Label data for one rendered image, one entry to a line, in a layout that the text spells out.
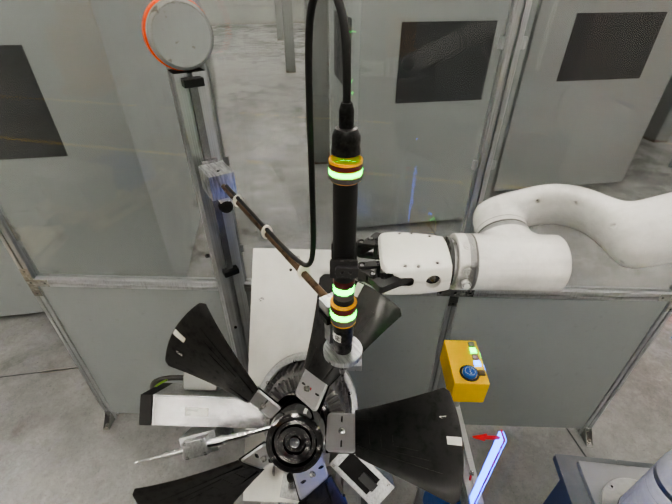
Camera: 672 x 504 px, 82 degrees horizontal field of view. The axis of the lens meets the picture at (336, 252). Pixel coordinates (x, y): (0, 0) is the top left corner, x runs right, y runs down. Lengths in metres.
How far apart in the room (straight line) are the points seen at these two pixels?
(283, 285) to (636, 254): 0.81
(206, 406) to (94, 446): 1.55
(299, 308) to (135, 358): 1.18
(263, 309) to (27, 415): 2.00
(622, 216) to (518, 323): 1.24
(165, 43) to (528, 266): 0.91
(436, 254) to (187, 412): 0.77
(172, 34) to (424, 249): 0.79
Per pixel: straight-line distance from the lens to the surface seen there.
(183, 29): 1.10
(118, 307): 1.90
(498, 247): 0.58
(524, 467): 2.40
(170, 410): 1.12
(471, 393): 1.24
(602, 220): 0.62
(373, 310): 0.85
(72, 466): 2.57
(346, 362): 0.69
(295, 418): 0.86
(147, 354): 2.08
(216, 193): 1.10
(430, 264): 0.55
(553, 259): 0.61
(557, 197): 0.65
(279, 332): 1.12
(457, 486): 0.95
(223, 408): 1.07
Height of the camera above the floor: 2.00
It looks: 36 degrees down
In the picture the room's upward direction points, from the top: straight up
